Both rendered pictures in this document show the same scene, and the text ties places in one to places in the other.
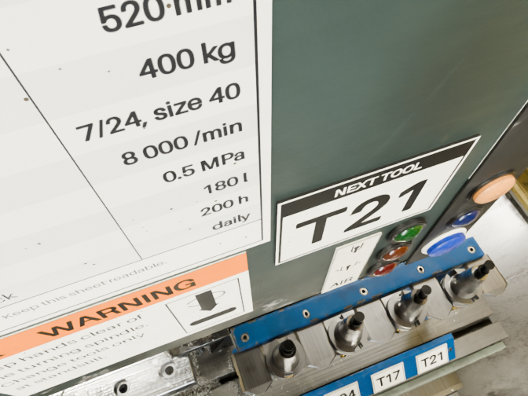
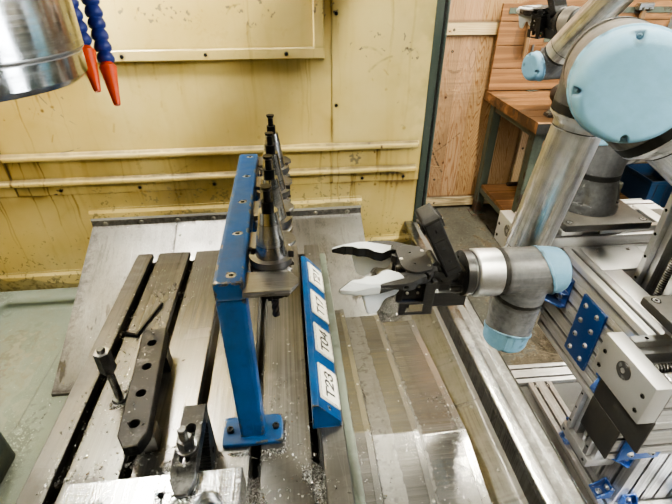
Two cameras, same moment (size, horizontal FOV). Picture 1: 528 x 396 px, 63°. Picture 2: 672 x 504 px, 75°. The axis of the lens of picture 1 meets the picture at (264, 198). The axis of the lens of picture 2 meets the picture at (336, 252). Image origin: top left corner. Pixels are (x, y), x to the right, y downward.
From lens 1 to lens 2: 0.60 m
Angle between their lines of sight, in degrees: 55
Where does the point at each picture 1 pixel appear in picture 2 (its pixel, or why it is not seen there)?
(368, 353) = (291, 322)
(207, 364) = not seen: hidden behind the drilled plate
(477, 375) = (337, 300)
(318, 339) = not seen: hidden behind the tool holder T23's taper
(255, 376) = (278, 280)
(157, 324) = not seen: outside the picture
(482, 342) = (315, 257)
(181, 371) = (219, 484)
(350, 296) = (241, 208)
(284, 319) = (232, 246)
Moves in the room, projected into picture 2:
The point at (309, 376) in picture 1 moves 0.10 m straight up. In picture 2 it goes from (292, 374) to (289, 336)
